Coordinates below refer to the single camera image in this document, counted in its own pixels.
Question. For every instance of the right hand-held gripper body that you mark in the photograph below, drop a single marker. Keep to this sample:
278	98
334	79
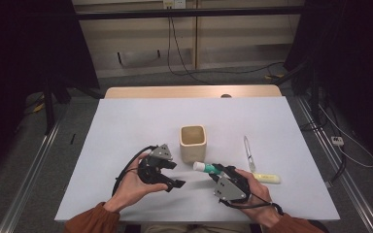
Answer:
231	189

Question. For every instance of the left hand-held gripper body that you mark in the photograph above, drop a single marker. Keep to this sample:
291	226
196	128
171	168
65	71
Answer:
150	170

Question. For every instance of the white and green glue stick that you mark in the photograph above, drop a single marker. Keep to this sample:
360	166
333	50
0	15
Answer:
204	167

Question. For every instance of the beige square pen cup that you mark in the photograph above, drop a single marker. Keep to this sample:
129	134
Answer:
192	152

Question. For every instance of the clear pen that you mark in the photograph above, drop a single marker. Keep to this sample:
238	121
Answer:
248	152

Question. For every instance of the yellow highlighter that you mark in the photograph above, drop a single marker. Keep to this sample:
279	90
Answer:
267	178

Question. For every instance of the person's left hand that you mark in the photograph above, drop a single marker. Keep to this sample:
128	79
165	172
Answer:
131	189

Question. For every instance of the person's right hand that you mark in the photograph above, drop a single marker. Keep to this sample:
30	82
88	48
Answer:
260	200

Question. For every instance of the white table mat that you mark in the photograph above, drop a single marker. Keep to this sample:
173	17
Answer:
126	123

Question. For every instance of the yellow floor tape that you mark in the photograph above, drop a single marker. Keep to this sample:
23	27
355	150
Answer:
39	107
273	76

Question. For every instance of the white power strip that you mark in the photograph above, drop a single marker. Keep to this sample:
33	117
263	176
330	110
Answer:
337	140

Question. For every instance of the black metal stand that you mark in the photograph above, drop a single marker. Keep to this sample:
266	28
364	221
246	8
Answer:
48	110

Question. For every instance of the black horizontal bar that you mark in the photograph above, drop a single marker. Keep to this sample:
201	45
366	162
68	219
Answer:
187	13

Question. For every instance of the black curtain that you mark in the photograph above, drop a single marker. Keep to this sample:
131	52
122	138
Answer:
353	48
19	64

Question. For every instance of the aluminium floor rail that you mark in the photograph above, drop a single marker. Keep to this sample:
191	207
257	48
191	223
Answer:
343	174
29	181

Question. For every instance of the white wall socket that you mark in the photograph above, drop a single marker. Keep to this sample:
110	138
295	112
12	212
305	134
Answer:
174	4

